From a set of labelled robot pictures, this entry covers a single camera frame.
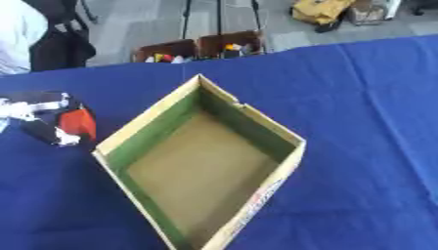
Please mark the tan cardboard box green inside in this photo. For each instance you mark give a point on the tan cardboard box green inside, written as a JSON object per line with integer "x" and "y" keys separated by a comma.
{"x": 199, "y": 162}

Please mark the yellow bag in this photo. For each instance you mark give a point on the yellow bag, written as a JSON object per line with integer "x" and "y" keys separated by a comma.
{"x": 319, "y": 11}

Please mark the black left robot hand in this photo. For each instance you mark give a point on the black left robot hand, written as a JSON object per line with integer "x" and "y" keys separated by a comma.
{"x": 40, "y": 129}

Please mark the orange block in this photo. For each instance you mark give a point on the orange block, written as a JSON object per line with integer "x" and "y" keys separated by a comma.
{"x": 78, "y": 122}

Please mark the small cardboard box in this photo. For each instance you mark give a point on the small cardboard box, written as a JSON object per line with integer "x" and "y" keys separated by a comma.
{"x": 366, "y": 13}

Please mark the brown cardboard box of toys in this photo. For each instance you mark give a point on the brown cardboard box of toys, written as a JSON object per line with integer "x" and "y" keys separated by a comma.
{"x": 165, "y": 53}
{"x": 231, "y": 45}

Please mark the person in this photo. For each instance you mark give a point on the person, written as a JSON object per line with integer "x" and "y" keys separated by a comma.
{"x": 34, "y": 35}

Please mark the black tripod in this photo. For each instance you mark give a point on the black tripod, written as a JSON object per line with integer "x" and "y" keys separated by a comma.
{"x": 219, "y": 16}

